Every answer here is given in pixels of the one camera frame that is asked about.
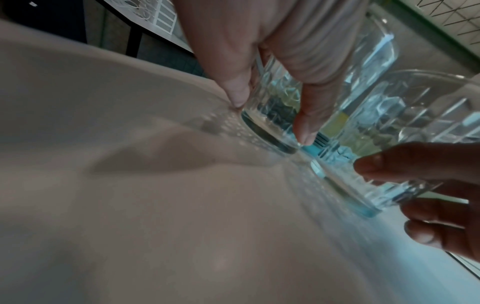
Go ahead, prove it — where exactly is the person's right hand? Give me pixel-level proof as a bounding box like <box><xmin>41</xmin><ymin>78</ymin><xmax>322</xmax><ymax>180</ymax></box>
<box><xmin>353</xmin><ymin>141</ymin><xmax>480</xmax><ymax>262</ymax></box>

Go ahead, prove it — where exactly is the person's left hand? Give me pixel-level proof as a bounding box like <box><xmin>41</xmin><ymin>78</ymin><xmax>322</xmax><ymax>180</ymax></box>
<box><xmin>175</xmin><ymin>0</ymin><xmax>372</xmax><ymax>147</ymax></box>

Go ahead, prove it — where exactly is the clear drinking glass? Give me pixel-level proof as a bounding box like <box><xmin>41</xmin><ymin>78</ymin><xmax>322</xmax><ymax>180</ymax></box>
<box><xmin>239</xmin><ymin>12</ymin><xmax>399</xmax><ymax>156</ymax></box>
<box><xmin>310</xmin><ymin>69</ymin><xmax>480</xmax><ymax>219</ymax></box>

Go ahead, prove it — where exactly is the white table black pedestal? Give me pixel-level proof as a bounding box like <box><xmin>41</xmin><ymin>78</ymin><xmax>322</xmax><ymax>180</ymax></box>
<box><xmin>93</xmin><ymin>0</ymin><xmax>196</xmax><ymax>57</ymax></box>

